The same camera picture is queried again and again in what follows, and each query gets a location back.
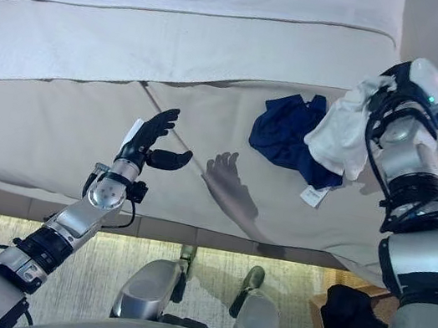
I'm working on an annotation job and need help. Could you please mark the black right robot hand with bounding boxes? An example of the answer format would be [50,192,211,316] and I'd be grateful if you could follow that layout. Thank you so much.
[368,51,438,126]

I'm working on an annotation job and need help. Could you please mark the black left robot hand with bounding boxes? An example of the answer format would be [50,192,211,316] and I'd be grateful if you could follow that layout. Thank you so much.
[114,99,201,177]

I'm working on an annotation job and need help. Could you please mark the white t-shirt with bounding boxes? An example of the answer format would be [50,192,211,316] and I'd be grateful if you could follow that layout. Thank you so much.
[298,62,400,187]

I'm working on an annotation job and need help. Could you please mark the navy blue shorts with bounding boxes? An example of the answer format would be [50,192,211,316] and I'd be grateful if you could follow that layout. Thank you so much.
[238,85,358,214]

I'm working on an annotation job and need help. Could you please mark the bed with beige cover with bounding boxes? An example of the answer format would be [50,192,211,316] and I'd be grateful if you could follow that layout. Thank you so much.
[0,27,418,287]

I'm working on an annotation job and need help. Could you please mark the cream duvet with grey piping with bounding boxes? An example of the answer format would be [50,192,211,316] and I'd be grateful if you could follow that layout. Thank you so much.
[0,0,406,156]

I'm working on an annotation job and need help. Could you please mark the dark left robot foot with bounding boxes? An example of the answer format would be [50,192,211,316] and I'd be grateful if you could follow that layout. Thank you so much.
[178,243,199,267]

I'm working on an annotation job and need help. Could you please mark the dark robot foot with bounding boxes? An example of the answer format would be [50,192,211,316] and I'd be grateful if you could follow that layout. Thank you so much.
[241,263,267,298]
[178,243,199,267]

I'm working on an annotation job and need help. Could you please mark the silver left robot leg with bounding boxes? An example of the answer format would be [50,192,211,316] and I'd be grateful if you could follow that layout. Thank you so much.
[109,250,190,328]

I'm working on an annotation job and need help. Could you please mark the grey woven rug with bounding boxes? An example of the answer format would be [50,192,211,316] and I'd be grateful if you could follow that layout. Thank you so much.
[0,42,438,328]

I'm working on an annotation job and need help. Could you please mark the dark right robot foot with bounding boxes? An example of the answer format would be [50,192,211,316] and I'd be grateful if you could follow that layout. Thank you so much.
[241,263,267,298]

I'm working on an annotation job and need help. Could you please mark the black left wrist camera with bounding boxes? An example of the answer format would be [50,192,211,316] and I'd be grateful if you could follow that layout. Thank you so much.
[127,179,151,206]

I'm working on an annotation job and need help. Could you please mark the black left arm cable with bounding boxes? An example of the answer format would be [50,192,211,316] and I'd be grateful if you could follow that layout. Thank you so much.
[43,184,140,238]

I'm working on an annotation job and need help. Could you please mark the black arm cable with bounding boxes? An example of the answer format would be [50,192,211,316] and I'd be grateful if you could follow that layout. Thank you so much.
[43,184,140,238]
[347,83,438,244]

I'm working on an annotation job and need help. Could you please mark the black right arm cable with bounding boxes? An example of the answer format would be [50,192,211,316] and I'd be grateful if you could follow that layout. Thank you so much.
[347,83,438,244]

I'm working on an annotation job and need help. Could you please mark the beige upholstered bed frame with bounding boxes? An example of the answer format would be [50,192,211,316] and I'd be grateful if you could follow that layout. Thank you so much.
[0,182,358,279]

